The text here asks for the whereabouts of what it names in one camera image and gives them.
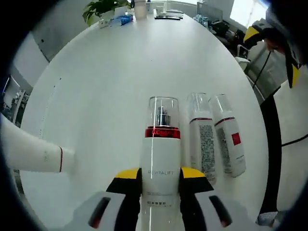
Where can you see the small white box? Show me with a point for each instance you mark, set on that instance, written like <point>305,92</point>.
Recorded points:
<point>104,24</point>

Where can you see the white skincare bottle text label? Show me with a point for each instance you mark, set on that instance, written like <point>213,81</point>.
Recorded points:
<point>201,144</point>

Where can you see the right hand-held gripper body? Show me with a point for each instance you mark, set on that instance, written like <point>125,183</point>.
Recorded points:
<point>276,20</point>

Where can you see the white skincare bottle red square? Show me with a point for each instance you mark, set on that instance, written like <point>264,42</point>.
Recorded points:
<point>228,154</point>

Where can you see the person's blue jeans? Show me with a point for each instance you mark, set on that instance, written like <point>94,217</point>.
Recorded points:
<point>269,219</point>

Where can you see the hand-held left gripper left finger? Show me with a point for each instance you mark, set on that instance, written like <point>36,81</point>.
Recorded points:
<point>120,204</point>

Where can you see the person in white shirt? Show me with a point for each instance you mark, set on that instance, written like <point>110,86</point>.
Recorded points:
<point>293,115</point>

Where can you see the person's right hand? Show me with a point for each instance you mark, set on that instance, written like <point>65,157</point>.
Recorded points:
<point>275,45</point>

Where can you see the blue packet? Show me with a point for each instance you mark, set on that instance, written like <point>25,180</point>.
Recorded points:
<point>124,19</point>

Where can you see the potted green plant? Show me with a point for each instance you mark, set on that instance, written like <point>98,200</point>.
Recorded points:
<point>101,7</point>

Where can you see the light blue patterned cloth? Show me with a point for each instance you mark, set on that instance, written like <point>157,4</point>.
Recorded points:
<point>202,20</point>

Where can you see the black backpack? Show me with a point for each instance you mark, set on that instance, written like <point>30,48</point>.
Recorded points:
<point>220,27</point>

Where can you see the red-banded white skincare bottle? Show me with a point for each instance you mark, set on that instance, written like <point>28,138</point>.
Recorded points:
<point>160,156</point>

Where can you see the black flat object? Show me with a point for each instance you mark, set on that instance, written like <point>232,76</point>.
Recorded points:
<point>168,16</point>

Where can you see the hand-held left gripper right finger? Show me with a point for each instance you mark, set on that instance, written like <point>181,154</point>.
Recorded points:
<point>201,216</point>

